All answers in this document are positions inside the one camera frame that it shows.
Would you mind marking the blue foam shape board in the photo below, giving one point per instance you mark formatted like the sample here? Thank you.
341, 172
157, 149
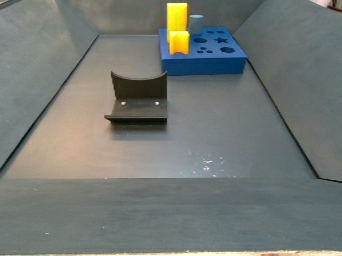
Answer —
216, 54

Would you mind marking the dark grey curved cradle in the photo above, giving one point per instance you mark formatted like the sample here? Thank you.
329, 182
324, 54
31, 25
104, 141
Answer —
141, 99

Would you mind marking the short yellow arch block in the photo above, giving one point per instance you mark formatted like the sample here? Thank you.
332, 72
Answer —
180, 42

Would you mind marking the light blue cylinder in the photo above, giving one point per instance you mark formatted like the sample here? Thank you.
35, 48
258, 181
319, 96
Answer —
196, 23

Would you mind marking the tall yellow block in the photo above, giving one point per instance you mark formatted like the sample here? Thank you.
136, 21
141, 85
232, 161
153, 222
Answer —
177, 16

